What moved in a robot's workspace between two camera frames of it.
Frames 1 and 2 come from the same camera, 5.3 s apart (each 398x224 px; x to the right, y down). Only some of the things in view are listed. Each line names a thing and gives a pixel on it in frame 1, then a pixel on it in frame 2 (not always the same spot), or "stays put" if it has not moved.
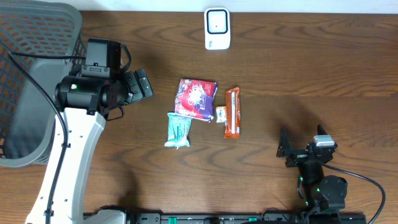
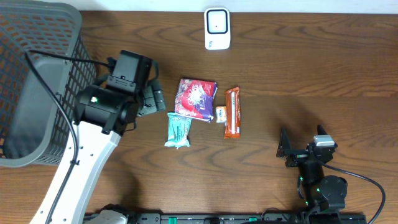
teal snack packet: x=178 y=127 stays put
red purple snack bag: x=194 y=98 stays put
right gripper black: x=299 y=156 stays put
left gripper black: x=131 y=88 -> x=154 y=100
